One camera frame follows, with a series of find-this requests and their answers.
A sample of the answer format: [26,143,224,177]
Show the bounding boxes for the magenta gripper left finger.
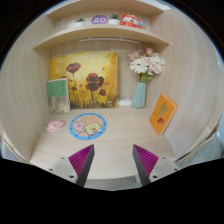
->
[47,143,96,188]

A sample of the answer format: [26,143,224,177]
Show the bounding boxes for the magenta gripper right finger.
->
[132,143,181,187]

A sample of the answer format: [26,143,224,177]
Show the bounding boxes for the round cartoon mouse pad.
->
[69,113,107,140]

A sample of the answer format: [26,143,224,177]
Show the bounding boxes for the pink computer mouse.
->
[46,120,65,133]

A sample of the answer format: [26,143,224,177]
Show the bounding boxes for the orange book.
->
[149,94,178,135]

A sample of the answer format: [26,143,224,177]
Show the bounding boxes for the light teal vase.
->
[132,82,146,109]

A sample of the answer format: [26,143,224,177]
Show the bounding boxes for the green and beige book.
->
[46,78,70,114]

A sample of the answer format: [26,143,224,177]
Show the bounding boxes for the yellow poppy flower painting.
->
[49,50,118,109]

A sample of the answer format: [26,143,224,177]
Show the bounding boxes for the pink and white flower bouquet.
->
[128,48,165,83]

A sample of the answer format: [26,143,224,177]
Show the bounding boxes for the wooden shelf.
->
[35,25,169,49]

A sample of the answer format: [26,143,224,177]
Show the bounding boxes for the small potted plant left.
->
[75,18,86,27]

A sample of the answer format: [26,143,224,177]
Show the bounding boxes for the small potted plant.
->
[108,14,120,25]
[75,18,86,27]

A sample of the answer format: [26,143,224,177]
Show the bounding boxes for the red plush toy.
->
[120,13,145,29]

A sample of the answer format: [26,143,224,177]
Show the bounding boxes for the purple round number sign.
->
[91,15,108,24]

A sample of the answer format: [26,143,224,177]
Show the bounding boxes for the small potted plant right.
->
[108,14,120,25]

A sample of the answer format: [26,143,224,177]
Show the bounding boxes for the white power adapter with cable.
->
[117,94,132,106]

